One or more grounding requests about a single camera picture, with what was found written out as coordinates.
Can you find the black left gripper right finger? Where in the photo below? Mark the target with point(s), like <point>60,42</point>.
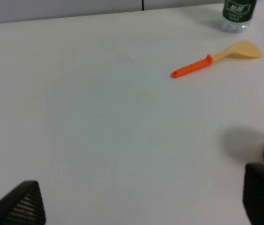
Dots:
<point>253,193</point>

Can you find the clear water bottle green label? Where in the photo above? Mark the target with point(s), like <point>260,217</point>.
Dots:
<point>237,15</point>

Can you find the yellow spatula orange handle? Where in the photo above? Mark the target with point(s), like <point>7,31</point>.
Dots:
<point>239,50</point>

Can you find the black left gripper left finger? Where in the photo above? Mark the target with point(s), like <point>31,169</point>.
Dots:
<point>23,205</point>

